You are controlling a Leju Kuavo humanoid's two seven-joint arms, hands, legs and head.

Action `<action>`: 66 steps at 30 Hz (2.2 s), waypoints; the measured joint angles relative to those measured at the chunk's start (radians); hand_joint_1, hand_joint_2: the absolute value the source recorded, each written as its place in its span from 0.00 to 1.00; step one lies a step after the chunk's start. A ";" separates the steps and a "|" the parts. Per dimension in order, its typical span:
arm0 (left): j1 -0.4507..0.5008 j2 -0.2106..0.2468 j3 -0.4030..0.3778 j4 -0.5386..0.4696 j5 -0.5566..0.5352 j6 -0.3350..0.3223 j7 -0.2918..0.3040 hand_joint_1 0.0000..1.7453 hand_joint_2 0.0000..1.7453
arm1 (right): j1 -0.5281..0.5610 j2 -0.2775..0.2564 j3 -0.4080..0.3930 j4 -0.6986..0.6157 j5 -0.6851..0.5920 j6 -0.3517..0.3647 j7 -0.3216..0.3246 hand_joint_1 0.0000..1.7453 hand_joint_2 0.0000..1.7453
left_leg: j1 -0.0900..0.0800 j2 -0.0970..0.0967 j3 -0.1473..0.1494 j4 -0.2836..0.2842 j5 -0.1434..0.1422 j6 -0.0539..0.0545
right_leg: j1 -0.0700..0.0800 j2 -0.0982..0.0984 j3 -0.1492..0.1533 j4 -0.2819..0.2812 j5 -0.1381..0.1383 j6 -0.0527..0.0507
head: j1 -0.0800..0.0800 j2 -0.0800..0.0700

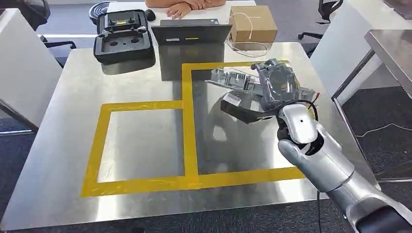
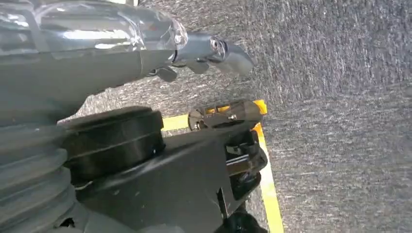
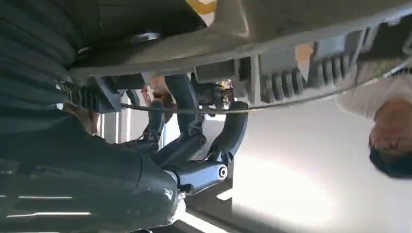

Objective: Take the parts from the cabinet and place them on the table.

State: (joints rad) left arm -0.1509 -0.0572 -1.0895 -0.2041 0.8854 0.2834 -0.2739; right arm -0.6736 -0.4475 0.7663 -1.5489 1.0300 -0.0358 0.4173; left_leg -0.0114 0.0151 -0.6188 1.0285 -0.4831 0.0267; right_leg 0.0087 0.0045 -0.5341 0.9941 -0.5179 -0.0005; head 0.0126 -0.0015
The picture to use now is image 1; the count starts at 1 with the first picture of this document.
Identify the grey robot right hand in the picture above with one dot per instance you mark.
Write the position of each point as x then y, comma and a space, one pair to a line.
278, 83

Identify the silver plastic hubcap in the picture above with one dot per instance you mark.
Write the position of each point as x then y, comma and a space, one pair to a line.
235, 80

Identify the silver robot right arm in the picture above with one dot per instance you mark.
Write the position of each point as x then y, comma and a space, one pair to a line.
325, 160

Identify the brown cardboard box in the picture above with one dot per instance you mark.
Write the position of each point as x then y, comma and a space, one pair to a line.
254, 25

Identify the white desk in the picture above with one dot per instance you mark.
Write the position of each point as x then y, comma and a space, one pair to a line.
347, 41

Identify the black office chair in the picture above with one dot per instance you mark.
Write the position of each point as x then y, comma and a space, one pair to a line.
326, 13
38, 13

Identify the yellow tape outline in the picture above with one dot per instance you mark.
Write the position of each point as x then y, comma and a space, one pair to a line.
190, 128

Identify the dark grey laptop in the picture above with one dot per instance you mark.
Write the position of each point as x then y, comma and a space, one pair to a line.
190, 32

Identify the steel side table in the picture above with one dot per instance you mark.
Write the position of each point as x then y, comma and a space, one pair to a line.
392, 54

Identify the person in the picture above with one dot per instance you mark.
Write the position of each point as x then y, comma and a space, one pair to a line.
183, 6

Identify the black computer mouse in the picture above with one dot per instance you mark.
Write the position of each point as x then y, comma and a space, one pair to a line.
150, 15

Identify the black foam carry case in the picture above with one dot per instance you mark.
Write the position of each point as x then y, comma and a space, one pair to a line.
124, 41

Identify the black remote controller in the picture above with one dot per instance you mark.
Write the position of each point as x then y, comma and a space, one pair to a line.
124, 24

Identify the black round stool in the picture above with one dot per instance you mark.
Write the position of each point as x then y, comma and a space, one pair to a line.
98, 11

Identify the white desk partition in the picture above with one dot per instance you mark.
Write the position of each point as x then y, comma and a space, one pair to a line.
25, 64

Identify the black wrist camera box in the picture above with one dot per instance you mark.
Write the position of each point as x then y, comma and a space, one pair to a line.
244, 112

